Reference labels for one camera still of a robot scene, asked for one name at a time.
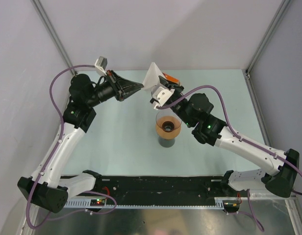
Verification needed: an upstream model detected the right aluminium frame post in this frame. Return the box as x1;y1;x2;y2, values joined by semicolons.
245;0;293;78

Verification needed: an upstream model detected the grey slotted cable duct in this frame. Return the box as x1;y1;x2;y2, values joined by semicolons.
64;197;225;210

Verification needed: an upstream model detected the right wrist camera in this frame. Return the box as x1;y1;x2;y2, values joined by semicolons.
151;86;175;110

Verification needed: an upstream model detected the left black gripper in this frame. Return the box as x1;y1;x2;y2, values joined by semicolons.
86;70;143;108

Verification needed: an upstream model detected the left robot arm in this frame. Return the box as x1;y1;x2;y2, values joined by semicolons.
17;70;143;213

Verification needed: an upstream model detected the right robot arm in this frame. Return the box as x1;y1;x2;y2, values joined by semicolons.
159;75;300;198

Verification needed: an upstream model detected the aluminium frame post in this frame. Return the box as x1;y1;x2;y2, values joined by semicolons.
245;0;293;78
30;0;73;68

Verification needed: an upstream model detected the white paper coffee filter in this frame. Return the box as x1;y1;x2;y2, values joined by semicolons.
142;62;164;92

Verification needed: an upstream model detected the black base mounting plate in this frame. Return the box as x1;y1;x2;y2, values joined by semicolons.
93;175;247;206

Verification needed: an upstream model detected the orange coffee filter package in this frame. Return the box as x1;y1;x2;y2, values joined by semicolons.
163;73;180;84

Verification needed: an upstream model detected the glass carafe with coffee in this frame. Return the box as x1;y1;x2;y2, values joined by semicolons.
158;137;176;148

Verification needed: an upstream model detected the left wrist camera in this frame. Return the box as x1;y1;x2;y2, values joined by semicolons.
94;56;107;76

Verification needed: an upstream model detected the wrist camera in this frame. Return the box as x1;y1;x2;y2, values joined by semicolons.
94;56;107;76
151;86;175;110

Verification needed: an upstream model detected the pink glass dripper cone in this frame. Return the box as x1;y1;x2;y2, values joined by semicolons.
156;109;181;133

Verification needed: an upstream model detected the left aluminium frame post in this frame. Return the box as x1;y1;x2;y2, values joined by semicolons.
30;0;73;68

